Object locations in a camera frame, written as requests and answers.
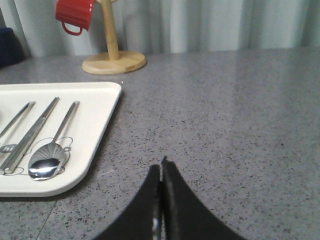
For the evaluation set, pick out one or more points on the red mug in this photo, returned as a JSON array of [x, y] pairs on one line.
[[74, 12]]

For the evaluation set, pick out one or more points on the wooden mug tree stand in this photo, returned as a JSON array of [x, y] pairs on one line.
[[113, 61]]

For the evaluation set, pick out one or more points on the silver fork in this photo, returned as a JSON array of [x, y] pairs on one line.
[[16, 117]]

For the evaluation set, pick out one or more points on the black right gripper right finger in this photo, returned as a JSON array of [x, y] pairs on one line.
[[185, 216]]

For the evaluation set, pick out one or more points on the dark blue mug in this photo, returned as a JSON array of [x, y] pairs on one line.
[[11, 51]]

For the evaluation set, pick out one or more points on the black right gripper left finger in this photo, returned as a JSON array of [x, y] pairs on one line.
[[141, 218]]

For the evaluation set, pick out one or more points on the beige rabbit serving tray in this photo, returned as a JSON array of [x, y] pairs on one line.
[[80, 138]]

